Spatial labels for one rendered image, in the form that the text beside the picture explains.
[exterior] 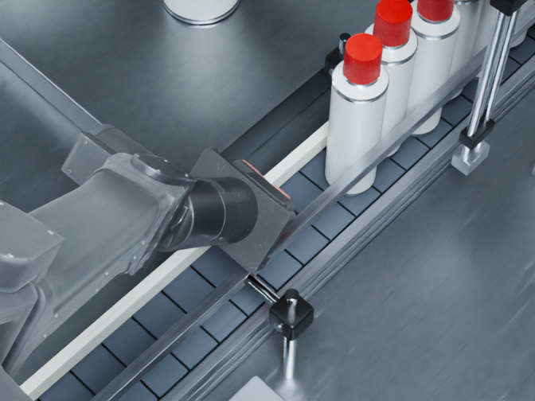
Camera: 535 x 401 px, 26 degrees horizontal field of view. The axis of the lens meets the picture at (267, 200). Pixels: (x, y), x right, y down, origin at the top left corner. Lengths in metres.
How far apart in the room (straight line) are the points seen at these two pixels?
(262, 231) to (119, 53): 0.37
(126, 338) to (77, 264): 0.49
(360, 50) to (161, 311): 0.31
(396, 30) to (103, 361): 0.40
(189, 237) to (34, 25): 0.48
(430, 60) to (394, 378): 0.31
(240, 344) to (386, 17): 0.33
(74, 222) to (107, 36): 0.64
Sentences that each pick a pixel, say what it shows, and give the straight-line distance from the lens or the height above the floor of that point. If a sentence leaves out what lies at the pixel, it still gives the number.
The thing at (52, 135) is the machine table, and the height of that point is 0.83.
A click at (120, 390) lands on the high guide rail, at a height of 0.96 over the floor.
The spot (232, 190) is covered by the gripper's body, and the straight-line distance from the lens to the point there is 0.96.
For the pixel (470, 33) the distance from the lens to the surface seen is 1.17.
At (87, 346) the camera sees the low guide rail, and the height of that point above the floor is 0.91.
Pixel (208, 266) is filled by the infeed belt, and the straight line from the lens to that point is 1.13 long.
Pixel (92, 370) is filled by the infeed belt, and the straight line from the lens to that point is 1.09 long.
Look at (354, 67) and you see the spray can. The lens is 1.02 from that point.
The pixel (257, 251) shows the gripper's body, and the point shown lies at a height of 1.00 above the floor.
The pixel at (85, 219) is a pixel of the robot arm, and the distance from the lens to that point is 0.69.
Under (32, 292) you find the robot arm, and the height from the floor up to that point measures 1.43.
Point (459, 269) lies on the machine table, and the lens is 1.20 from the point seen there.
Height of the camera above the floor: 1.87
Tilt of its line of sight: 58 degrees down
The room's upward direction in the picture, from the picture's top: straight up
